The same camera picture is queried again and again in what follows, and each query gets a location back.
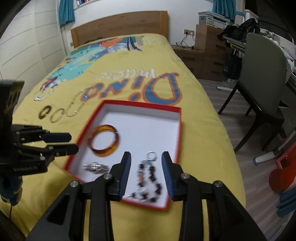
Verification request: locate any dark olive bangle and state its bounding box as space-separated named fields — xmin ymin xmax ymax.
xmin=38 ymin=105 xmax=52 ymax=120

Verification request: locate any right teal curtain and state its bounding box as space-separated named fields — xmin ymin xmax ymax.
xmin=212 ymin=0 xmax=245 ymax=20

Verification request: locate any wall power socket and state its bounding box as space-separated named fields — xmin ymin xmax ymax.
xmin=184 ymin=29 xmax=195 ymax=36

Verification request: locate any grey printer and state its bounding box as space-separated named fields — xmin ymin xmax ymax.
xmin=198 ymin=11 xmax=230 ymax=29

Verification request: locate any red jewelry box tray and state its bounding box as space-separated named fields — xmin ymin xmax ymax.
xmin=65 ymin=100 xmax=182 ymax=210

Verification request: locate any wooden headboard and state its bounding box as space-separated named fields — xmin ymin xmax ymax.
xmin=70 ymin=11 xmax=169 ymax=48

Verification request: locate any black bag on desk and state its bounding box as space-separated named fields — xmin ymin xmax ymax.
xmin=217 ymin=18 xmax=260 ymax=42

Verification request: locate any brown beaded bracelet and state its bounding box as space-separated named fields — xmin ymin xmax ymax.
xmin=128 ymin=159 xmax=164 ymax=204

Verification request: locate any wooden drawer chest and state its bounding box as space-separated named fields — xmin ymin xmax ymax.
xmin=173 ymin=24 xmax=232 ymax=82

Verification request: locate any gold chain necklace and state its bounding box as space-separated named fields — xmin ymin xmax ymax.
xmin=63 ymin=87 xmax=98 ymax=118

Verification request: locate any teal curtain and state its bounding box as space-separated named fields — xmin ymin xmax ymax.
xmin=212 ymin=0 xmax=245 ymax=20
xmin=58 ymin=0 xmax=75 ymax=28

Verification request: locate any amber bangle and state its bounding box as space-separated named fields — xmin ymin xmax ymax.
xmin=88 ymin=125 xmax=120 ymax=157

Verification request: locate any silver wristwatch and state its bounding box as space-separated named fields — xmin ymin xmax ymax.
xmin=82 ymin=162 xmax=109 ymax=173

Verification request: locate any white wardrobe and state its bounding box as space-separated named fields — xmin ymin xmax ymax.
xmin=1 ymin=1 xmax=66 ymax=101

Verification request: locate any left teal curtain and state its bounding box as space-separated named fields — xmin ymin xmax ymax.
xmin=58 ymin=0 xmax=75 ymax=28

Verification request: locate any grey desk chair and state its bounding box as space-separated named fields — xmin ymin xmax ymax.
xmin=218 ymin=33 xmax=287 ymax=152

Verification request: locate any red bag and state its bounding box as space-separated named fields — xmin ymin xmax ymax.
xmin=269 ymin=143 xmax=295 ymax=192

